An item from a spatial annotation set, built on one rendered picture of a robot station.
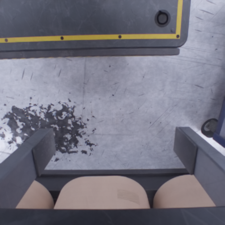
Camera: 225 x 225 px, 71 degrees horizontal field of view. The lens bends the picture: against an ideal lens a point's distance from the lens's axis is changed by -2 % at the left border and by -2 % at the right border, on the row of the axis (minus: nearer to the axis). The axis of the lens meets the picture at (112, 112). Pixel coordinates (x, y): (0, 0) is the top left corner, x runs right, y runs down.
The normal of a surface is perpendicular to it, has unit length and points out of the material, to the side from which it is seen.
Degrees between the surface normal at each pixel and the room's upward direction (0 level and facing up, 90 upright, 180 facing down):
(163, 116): 0
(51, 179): 90
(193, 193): 90
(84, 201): 90
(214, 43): 0
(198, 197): 90
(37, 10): 0
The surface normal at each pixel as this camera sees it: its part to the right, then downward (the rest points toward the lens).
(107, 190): -0.04, -0.96
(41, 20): 0.00, 0.29
